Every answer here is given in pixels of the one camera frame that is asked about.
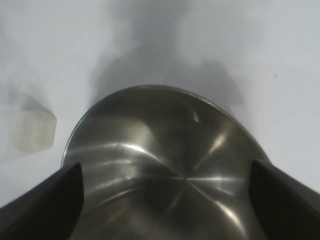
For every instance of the translucent plastic measuring cup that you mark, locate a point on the translucent plastic measuring cup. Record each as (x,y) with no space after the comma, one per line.
(30,130)

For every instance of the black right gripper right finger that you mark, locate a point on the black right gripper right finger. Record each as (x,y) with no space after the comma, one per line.
(287,207)

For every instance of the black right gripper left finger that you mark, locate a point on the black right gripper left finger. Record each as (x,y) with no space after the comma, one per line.
(45,212)

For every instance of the stainless steel bowl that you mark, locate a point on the stainless steel bowl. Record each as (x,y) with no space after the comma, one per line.
(162,150)

